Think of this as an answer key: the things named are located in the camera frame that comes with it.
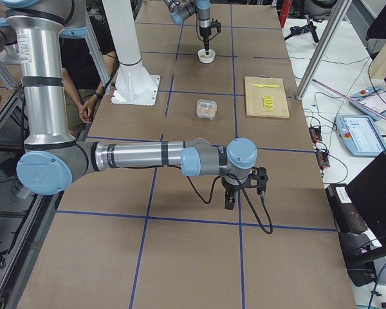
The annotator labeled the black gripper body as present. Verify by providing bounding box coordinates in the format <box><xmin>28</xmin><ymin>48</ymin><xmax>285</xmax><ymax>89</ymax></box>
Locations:
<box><xmin>199</xmin><ymin>27</ymin><xmax>212</xmax><ymax>42</ymax></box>
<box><xmin>221</xmin><ymin>176</ymin><xmax>243</xmax><ymax>197</ymax></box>

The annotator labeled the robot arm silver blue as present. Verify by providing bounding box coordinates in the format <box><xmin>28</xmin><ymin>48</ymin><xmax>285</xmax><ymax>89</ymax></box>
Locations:
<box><xmin>164</xmin><ymin>0</ymin><xmax>212</xmax><ymax>55</ymax></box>
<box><xmin>5</xmin><ymin>1</ymin><xmax>267</xmax><ymax>209</ymax></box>

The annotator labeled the clear plastic egg box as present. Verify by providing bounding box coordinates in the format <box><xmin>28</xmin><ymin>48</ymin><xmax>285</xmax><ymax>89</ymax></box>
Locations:
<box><xmin>196</xmin><ymin>99</ymin><xmax>217</xmax><ymax>120</ymax></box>

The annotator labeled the white round bowl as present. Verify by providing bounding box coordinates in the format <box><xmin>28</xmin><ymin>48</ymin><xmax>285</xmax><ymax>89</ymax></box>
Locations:
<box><xmin>198</xmin><ymin>49</ymin><xmax>216</xmax><ymax>64</ymax></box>

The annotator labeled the yellow plastic knife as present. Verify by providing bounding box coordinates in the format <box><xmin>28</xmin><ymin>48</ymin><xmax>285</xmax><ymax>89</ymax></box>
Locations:
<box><xmin>251</xmin><ymin>83</ymin><xmax>280</xmax><ymax>89</ymax></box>

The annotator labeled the bamboo cutting board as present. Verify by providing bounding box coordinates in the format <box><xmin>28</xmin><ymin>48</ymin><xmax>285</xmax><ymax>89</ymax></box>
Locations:
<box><xmin>244</xmin><ymin>76</ymin><xmax>290</xmax><ymax>118</ymax></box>

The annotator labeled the red cylinder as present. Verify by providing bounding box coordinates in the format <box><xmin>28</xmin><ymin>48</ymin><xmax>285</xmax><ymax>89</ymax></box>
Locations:
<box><xmin>279</xmin><ymin>0</ymin><xmax>293</xmax><ymax>28</ymax></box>

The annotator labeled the orange circuit board lower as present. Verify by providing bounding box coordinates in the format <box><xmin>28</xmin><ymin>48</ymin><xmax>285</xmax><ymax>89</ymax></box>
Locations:
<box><xmin>316</xmin><ymin>149</ymin><xmax>330</xmax><ymax>170</ymax></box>

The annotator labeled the orange circuit board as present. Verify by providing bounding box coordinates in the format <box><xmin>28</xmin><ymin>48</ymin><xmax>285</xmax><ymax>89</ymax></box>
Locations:
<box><xmin>316</xmin><ymin>149</ymin><xmax>330</xmax><ymax>170</ymax></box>
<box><xmin>308</xmin><ymin>126</ymin><xmax>322</xmax><ymax>142</ymax></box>

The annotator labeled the orange circuit board upper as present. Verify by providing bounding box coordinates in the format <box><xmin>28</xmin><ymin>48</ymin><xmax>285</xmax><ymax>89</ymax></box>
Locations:
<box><xmin>308</xmin><ymin>126</ymin><xmax>322</xmax><ymax>142</ymax></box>

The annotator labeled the black tripod tool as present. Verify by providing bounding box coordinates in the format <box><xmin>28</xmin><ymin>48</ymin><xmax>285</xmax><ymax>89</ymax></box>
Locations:
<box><xmin>284</xmin><ymin>14</ymin><xmax>323</xmax><ymax>43</ymax></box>

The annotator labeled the seated person black shirt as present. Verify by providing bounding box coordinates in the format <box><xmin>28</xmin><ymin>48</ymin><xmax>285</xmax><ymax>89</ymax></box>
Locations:
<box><xmin>58</xmin><ymin>12</ymin><xmax>119</xmax><ymax>138</ymax></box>

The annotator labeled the reacher grabber stick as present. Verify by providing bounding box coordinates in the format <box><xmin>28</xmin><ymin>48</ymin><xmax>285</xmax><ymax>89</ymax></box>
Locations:
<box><xmin>313</xmin><ymin>79</ymin><xmax>386</xmax><ymax>120</ymax></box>

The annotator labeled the teach pendant near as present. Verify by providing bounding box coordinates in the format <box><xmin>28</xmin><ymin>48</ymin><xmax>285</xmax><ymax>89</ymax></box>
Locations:
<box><xmin>335</xmin><ymin>115</ymin><xmax>386</xmax><ymax>157</ymax></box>

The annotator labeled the teach pendant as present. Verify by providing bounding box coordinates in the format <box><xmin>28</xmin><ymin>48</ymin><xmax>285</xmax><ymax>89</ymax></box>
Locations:
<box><xmin>351</xmin><ymin>87</ymin><xmax>386</xmax><ymax>116</ymax></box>
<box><xmin>335</xmin><ymin>115</ymin><xmax>386</xmax><ymax>157</ymax></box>

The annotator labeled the teach pendant far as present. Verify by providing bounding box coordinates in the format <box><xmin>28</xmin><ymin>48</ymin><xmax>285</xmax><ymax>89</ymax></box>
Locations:
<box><xmin>351</xmin><ymin>87</ymin><xmax>386</xmax><ymax>116</ymax></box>

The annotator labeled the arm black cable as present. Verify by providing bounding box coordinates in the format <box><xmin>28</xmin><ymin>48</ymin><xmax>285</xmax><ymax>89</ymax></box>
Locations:
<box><xmin>186</xmin><ymin>173</ymin><xmax>273</xmax><ymax>235</ymax></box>

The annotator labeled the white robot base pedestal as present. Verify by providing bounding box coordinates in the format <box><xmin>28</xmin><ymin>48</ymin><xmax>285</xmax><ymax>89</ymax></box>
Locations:
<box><xmin>102</xmin><ymin>0</ymin><xmax>160</xmax><ymax>106</ymax></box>

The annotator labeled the aluminium frame post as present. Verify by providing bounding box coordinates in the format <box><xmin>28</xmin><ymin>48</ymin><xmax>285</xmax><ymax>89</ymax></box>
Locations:
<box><xmin>295</xmin><ymin>0</ymin><xmax>352</xmax><ymax>100</ymax></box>

